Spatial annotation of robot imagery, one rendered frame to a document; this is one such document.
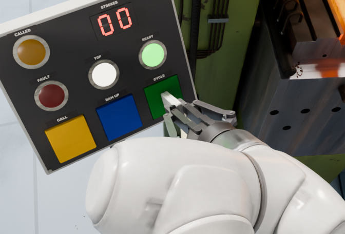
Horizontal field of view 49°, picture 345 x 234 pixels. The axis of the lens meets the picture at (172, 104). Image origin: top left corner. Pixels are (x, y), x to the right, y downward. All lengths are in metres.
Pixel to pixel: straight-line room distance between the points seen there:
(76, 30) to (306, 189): 0.45
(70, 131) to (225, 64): 0.61
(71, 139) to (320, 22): 0.63
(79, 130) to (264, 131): 0.61
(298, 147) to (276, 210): 0.89
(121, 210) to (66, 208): 1.46
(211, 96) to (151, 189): 1.00
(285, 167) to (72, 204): 1.42
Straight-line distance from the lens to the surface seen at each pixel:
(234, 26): 1.06
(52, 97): 0.70
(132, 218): 0.33
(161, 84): 0.75
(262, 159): 0.44
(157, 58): 0.73
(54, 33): 0.67
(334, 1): 1.03
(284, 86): 0.97
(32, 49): 0.67
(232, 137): 0.53
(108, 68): 0.70
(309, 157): 1.39
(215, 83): 1.25
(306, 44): 0.96
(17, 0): 2.67
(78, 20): 0.67
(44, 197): 1.83
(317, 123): 1.17
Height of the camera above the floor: 1.64
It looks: 57 degrees down
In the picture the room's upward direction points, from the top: straight up
